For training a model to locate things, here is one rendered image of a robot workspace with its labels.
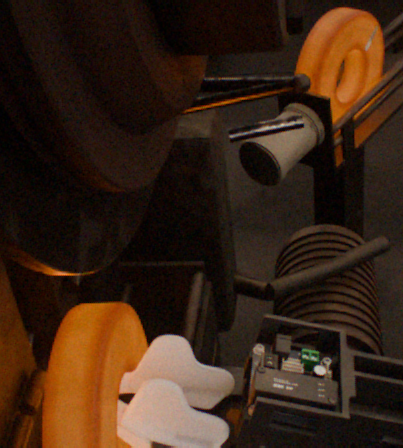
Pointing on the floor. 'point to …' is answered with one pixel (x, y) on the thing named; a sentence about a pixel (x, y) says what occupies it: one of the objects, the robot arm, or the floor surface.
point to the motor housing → (330, 290)
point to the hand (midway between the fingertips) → (102, 403)
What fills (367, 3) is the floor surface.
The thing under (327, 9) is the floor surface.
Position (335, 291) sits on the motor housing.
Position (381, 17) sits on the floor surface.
